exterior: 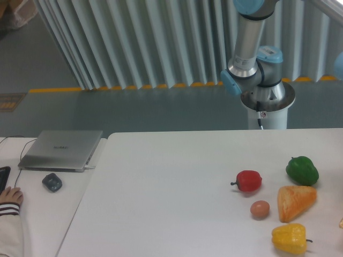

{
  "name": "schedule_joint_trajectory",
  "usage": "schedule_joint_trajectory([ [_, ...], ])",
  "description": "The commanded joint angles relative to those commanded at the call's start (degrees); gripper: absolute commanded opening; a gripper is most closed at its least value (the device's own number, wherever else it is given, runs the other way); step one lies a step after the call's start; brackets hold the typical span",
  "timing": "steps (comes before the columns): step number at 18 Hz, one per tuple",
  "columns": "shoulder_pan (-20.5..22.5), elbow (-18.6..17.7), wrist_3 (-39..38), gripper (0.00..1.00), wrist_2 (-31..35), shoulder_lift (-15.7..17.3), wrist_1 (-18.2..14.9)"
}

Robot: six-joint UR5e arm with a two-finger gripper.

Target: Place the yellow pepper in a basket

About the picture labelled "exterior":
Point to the person's hand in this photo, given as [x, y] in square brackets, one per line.
[12, 196]

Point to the white striped sleeve forearm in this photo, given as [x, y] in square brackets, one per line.
[12, 238]

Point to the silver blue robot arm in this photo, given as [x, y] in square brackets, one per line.
[254, 73]

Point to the red toy pepper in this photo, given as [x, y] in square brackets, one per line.
[248, 181]

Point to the yellow toy pepper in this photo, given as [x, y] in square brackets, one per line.
[290, 238]

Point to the green toy pepper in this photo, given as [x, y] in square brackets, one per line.
[302, 170]

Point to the black keyboard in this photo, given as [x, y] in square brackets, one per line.
[4, 175]

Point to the grey computer mouse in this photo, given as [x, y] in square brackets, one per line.
[52, 182]

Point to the silver closed laptop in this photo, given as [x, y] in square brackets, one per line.
[61, 150]

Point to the white folding screen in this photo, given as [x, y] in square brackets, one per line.
[123, 44]

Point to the brown toy egg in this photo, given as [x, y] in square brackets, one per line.
[260, 208]

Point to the toy toast slice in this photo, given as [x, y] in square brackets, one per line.
[294, 200]

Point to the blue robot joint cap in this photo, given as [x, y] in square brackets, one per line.
[338, 66]

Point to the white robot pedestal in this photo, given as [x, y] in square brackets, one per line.
[276, 120]

